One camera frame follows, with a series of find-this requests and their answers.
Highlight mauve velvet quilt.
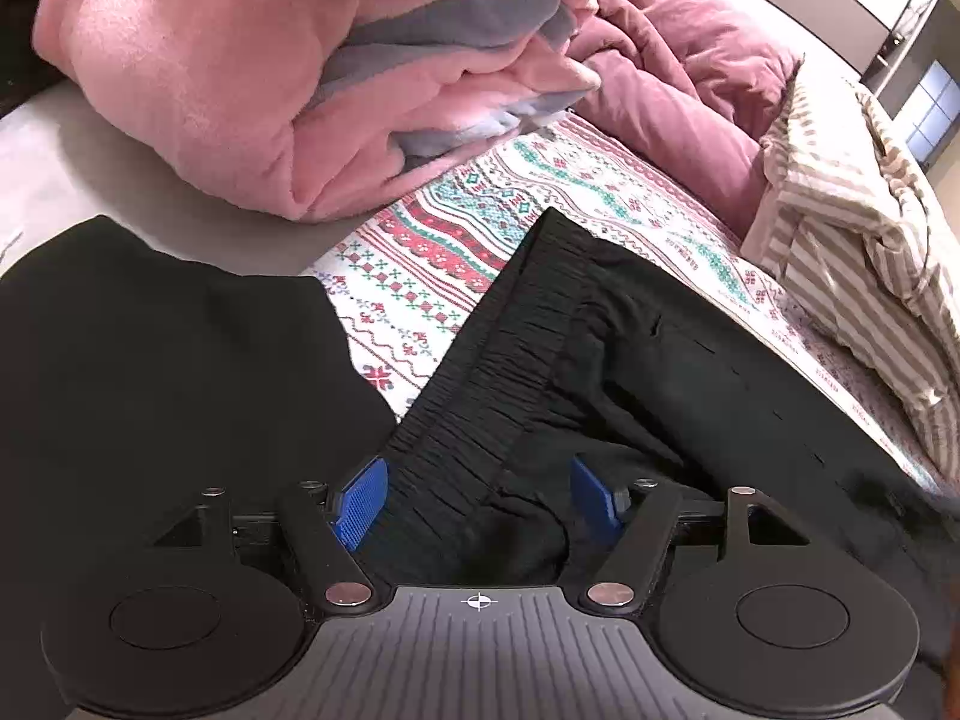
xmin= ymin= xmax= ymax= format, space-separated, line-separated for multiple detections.
xmin=568 ymin=0 xmax=802 ymax=238

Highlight patterned bed sheet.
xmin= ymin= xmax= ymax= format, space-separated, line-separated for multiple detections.
xmin=308 ymin=114 xmax=958 ymax=494

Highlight grey fleece blanket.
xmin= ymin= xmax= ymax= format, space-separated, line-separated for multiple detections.
xmin=302 ymin=0 xmax=576 ymax=114

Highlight pink fleece blanket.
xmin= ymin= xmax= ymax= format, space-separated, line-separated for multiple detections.
xmin=32 ymin=0 xmax=599 ymax=223

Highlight window with grid panes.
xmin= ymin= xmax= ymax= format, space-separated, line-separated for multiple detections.
xmin=896 ymin=62 xmax=958 ymax=163

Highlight black pants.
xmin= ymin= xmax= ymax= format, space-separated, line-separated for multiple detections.
xmin=2 ymin=211 xmax=958 ymax=718

